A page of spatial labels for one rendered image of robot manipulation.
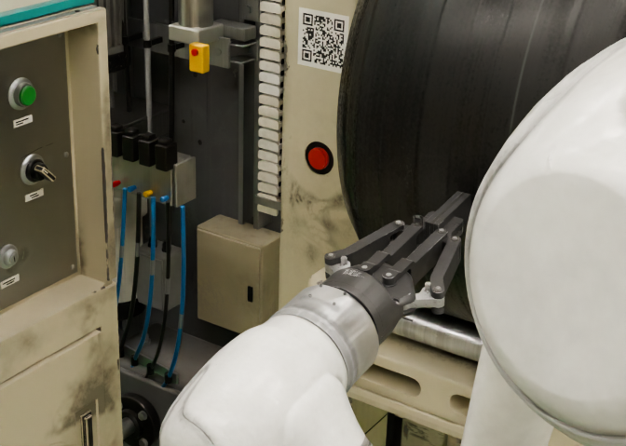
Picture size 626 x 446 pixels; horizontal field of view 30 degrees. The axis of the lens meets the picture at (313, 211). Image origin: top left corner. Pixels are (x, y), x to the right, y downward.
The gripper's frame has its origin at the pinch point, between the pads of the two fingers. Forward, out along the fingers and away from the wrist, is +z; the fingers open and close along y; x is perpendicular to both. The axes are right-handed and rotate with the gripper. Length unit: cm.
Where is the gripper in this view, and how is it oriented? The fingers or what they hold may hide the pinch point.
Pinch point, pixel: (448, 220)
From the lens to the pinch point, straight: 117.7
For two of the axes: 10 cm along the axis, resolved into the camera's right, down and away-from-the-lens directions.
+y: -8.3, -2.4, 5.0
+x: 0.5, 8.6, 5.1
